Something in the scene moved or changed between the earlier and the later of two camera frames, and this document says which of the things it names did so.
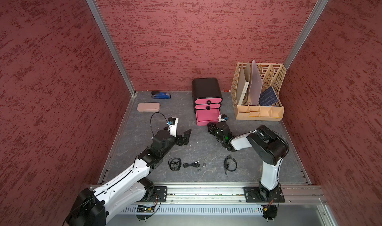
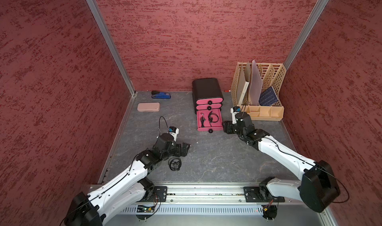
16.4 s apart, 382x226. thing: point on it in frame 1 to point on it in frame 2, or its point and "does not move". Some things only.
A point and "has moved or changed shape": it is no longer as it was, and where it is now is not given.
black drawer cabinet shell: x=205 y=88 does not move
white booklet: x=246 y=83 does not move
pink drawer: x=208 y=106 does not move
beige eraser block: x=148 y=107 does not move
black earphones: x=195 y=164 to x=202 y=120
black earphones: x=230 y=164 to x=210 y=118
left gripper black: x=185 y=138 to x=184 y=151
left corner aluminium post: x=92 y=4 does not move
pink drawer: x=204 y=116 has moved or changed shape
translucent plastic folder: x=255 y=84 does not move
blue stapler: x=157 y=94 does not move
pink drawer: x=208 y=100 does not move
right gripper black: x=213 y=127 to x=227 y=126
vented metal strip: x=194 y=210 does not move
